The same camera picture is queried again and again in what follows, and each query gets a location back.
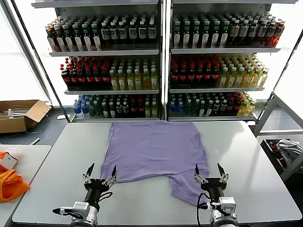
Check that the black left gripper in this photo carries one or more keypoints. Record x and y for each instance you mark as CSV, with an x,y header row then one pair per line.
x,y
97,184

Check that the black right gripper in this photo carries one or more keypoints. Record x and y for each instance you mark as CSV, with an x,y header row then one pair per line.
x,y
213,183

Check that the purple t-shirt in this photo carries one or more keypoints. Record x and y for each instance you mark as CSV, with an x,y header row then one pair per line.
x,y
154,151

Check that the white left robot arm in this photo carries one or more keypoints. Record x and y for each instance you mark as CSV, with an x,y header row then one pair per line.
x,y
88,217

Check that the green tinted bottle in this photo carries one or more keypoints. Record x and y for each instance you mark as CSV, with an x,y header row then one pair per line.
x,y
195,107
188,107
98,110
91,109

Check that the blue label water bottle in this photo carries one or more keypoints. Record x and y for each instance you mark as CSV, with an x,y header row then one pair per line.
x,y
76,110
180,107
84,110
172,107

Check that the dark bottle grey label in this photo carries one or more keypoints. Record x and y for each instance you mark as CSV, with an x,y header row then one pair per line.
x,y
125,108
216,106
119,109
223,106

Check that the dark grey storage bin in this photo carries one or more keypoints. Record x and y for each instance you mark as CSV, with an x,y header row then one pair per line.
x,y
272,157

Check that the small white floor object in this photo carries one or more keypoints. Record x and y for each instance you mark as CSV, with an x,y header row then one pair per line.
x,y
62,116

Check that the cola bottle red cap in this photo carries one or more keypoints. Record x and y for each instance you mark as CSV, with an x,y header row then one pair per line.
x,y
106,77
134,108
191,75
98,77
215,75
90,78
175,75
199,75
141,108
230,105
73,78
183,75
81,78
237,105
65,78
207,75

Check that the white side table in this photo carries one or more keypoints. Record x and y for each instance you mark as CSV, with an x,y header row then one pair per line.
x,y
33,160

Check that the yellow juice bottle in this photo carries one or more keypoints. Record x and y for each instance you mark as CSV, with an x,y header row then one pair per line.
x,y
121,82
255,80
154,110
146,82
222,80
243,108
114,82
231,80
239,80
130,82
154,82
148,110
263,79
138,82
247,80
251,107

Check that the red garment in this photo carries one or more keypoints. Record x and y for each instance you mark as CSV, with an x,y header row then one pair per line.
x,y
275,147

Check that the grey floor strip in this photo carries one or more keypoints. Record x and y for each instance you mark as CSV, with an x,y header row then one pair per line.
x,y
35,141

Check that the grey white garment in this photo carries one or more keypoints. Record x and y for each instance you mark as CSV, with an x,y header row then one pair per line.
x,y
288,149

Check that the orange cloth bag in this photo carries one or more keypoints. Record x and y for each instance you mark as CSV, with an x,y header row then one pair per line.
x,y
11,186

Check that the white orange carton box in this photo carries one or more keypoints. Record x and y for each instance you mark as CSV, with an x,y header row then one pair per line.
x,y
9,160

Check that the open cardboard box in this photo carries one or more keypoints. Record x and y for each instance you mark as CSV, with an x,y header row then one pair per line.
x,y
11,125

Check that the grey metal shelf unit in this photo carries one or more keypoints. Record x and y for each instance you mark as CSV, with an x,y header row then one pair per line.
x,y
104,52
225,50

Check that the green cap white label bottle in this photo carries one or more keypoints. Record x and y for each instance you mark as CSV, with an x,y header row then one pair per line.
x,y
215,39
176,39
69,43
96,42
196,39
225,39
87,43
206,39
186,39
59,43
78,43

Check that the amber tea bottle white label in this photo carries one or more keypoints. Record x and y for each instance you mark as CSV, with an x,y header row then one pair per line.
x,y
51,43

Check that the dark bottle black white label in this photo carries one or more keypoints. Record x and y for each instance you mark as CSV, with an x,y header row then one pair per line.
x,y
142,32
122,33
133,33
114,33
105,33
152,32

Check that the red drink bottle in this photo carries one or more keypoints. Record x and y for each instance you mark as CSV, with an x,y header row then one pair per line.
x,y
270,30
279,29

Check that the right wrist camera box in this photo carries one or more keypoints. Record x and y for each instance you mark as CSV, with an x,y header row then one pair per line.
x,y
227,203

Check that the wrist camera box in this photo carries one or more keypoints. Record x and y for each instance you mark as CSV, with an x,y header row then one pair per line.
x,y
80,207
227,203

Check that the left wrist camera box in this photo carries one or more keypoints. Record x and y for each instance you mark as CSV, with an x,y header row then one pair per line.
x,y
80,207

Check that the dark metal frame post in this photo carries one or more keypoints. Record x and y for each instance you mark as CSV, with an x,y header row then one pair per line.
x,y
40,61
282,71

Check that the wide grey frame pillar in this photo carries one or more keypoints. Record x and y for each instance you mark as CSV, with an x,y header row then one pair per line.
x,y
24,47

